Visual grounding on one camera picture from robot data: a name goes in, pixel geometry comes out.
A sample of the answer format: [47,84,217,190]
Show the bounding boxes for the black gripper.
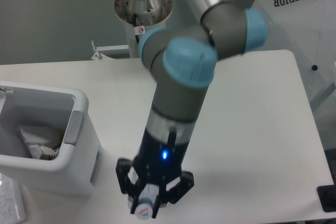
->
[115,130,194,219]

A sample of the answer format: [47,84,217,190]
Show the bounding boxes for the crushed clear plastic bottle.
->
[134,183,159,220]

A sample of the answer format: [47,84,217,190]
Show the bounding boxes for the white tissue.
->
[17,125,62,159]

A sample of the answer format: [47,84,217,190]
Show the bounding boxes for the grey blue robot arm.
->
[116,0,267,220]

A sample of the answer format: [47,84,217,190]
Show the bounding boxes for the white trash can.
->
[1,81,103,195]

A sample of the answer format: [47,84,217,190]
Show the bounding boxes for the colourful snack package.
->
[39,141,62,161]

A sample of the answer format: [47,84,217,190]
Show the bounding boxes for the white paper sheet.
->
[1,174,27,223]

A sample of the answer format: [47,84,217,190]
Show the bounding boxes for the black device at edge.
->
[317,185,335,212]

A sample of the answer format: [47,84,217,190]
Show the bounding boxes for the white superior umbrella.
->
[252,0,335,101]

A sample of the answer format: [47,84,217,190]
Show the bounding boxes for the white metal bracket frame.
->
[91,40,140,60]

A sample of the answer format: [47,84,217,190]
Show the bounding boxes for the black pedestal cable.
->
[132,13,146,58]

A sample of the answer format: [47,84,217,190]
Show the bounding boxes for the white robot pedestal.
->
[114,0,173,44]

